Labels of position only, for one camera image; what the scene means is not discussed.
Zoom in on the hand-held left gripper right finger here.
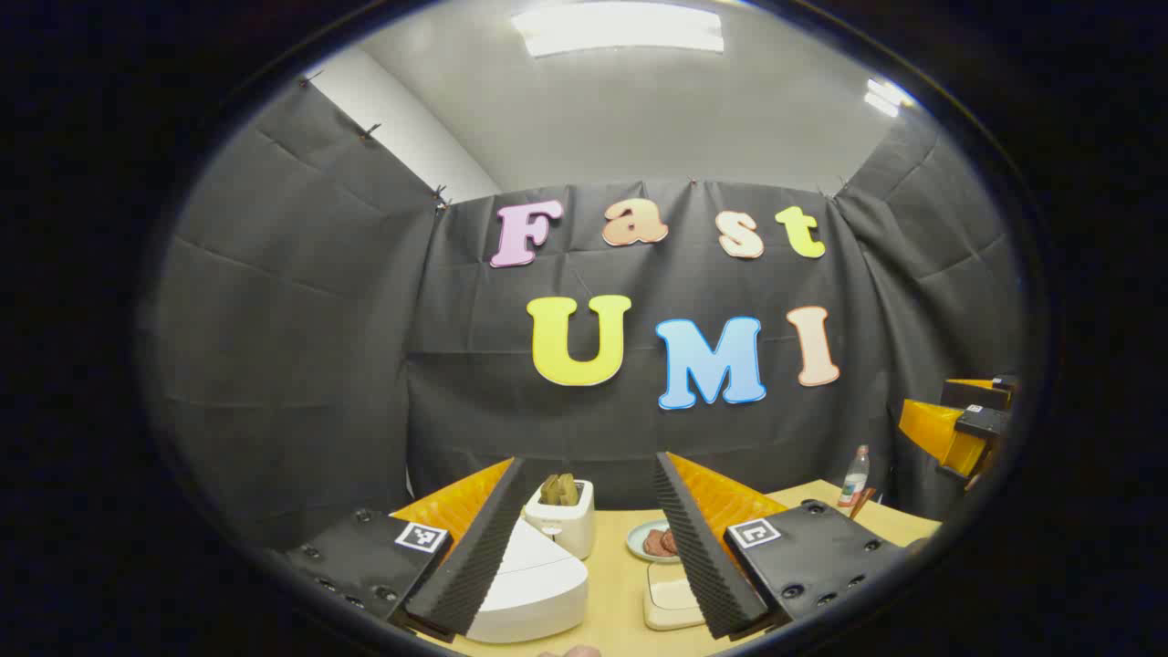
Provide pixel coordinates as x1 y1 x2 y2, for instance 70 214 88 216
652 451 913 640

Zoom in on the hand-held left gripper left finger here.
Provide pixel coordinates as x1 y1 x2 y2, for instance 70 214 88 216
278 456 530 644

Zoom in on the light green plate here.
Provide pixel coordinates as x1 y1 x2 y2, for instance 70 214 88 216
626 518 681 564

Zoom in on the black backdrop cloth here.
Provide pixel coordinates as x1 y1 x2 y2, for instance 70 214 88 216
146 78 1027 548

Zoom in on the white toaster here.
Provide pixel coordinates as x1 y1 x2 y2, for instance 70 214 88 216
523 479 596 560

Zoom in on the ceiling light panel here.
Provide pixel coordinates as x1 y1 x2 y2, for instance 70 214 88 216
511 3 725 57

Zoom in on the small ceiling light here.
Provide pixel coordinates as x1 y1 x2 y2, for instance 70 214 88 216
865 78 913 118

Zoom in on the white rice cooker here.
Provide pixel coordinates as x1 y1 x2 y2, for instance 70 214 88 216
465 516 589 644

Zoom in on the cream box of rice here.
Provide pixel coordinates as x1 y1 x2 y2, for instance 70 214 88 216
642 561 705 631

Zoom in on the clear plastic water bottle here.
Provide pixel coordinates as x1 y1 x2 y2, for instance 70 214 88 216
838 445 871 509

